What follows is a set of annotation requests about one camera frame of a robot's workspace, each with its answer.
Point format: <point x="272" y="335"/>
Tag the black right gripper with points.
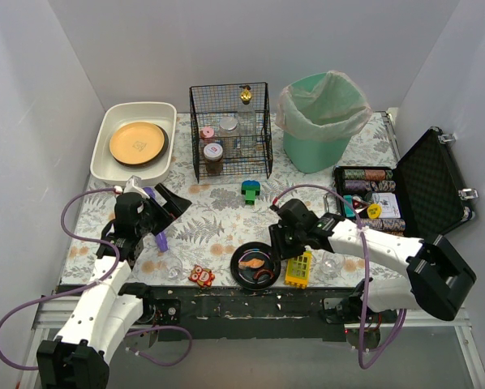
<point x="279" y="241"/>

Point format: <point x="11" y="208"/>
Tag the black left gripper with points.
<point x="161" y="208"/>

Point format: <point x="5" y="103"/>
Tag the small black plate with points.
<point x="244" y="278"/>

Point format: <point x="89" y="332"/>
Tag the brown sauce jar white lid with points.
<point x="213" y="158"/>

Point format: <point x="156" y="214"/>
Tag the blue ceramic plate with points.
<point x="165" y="146"/>

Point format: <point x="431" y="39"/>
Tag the yellow plate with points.
<point x="137" y="144"/>

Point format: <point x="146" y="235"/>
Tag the pink lid toothpick jar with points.
<point x="207" y="134"/>

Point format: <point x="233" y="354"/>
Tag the silver lid pepper jar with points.
<point x="229" y="135"/>

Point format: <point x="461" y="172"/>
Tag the clear glass bottle gold cap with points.
<point x="247" y="121"/>

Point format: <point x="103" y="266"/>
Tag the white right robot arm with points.
<point x="431" y="274"/>

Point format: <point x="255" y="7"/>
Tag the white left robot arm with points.
<point x="80" y="354"/>

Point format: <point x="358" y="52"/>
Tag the yellow green toy window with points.
<point x="297" y="272"/>

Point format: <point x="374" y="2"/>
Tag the purple toy piece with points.
<point x="160" y="239"/>

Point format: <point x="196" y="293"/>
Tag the dark red sausage piece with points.
<point x="263" y="272"/>

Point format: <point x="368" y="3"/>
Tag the right clear glass cup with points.
<point x="331" y="264"/>

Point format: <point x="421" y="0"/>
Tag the clear glass cup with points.
<point x="173" y="267"/>
<point x="331" y="264"/>

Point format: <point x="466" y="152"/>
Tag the left clear glass cup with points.
<point x="173" y="267"/>

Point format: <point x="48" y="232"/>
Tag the green blue toy block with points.
<point x="250" y="189"/>

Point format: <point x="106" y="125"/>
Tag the teal block in case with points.
<point x="348" y="206"/>

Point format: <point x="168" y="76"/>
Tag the red owl toy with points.
<point x="202" y="276"/>

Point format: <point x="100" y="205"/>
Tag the white rectangular basin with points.
<point x="135" y="138"/>

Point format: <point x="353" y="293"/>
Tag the all in triangle button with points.
<point x="359" y="205"/>

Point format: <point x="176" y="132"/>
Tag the purple chip stack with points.
<point x="357" y="185"/>

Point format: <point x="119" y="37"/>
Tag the blue orange chip stack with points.
<point x="391" y="225"/>

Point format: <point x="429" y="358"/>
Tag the yellow big blind button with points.
<point x="374" y="211"/>

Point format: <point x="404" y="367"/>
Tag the green blue chip stack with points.
<point x="354" y="174"/>

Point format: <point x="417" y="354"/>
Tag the clear dealer button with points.
<point x="370" y="197"/>

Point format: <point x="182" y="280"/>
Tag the red chip stack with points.
<point x="378" y="175"/>

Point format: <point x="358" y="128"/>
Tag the deck of playing cards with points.
<point x="388" y="205"/>

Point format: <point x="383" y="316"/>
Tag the blue orange loose chips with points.
<point x="385" y="186"/>

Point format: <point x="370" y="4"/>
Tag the green trash bin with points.
<point x="311" y="156"/>

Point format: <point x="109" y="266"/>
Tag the black poker chip case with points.
<point x="430" y="191"/>

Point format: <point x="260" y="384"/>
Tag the clear plastic bin liner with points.
<point x="324" y="108"/>

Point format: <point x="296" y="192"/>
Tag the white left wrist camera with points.
<point x="132" y="185"/>

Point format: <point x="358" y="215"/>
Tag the silver case handle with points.
<point x="329" y="203"/>

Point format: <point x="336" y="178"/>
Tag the black wire basket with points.
<point x="208" y="104"/>

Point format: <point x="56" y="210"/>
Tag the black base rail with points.
<point x="239" y="314"/>

